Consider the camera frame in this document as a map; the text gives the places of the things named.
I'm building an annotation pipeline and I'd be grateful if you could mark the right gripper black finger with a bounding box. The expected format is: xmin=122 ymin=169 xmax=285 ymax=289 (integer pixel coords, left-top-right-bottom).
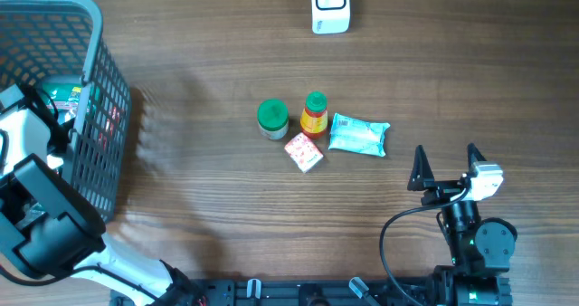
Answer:
xmin=407 ymin=145 xmax=435 ymax=191
xmin=467 ymin=143 xmax=488 ymax=170

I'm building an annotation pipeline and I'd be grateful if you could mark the teal wet wipes pack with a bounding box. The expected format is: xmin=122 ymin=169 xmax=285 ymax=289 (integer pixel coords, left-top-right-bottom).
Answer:
xmin=328 ymin=113 xmax=390 ymax=158

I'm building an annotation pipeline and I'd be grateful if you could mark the red white small box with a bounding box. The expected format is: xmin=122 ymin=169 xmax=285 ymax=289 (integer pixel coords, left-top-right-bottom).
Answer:
xmin=284 ymin=133 xmax=323 ymax=173

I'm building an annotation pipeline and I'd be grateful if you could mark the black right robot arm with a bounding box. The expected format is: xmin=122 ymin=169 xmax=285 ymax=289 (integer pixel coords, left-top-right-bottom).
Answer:
xmin=408 ymin=143 xmax=517 ymax=306

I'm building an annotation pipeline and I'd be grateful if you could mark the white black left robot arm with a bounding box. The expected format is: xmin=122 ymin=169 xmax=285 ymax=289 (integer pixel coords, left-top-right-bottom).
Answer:
xmin=1 ymin=84 xmax=204 ymax=305

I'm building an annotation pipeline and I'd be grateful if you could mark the white barcode scanner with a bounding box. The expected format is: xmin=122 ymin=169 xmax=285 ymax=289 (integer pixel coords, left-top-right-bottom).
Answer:
xmin=311 ymin=0 xmax=351 ymax=35

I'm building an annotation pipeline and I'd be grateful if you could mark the red chilli sauce bottle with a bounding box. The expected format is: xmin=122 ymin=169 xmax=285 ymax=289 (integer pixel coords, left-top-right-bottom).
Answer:
xmin=299 ymin=91 xmax=328 ymax=139

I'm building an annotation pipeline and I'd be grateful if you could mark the green lid jar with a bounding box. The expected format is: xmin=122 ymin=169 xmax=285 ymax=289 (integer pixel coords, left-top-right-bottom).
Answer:
xmin=257 ymin=99 xmax=289 ymax=140

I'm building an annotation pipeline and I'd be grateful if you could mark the green snack bag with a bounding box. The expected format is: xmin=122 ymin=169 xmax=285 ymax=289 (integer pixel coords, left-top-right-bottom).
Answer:
xmin=42 ymin=82 xmax=84 ymax=124

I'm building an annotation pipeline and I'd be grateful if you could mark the grey plastic shopping basket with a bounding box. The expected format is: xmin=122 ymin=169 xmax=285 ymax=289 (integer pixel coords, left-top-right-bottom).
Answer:
xmin=1 ymin=0 xmax=132 ymax=222

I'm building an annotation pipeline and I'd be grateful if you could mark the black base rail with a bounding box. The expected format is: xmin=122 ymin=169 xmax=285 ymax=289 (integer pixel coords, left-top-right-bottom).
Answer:
xmin=109 ymin=276 xmax=513 ymax=306

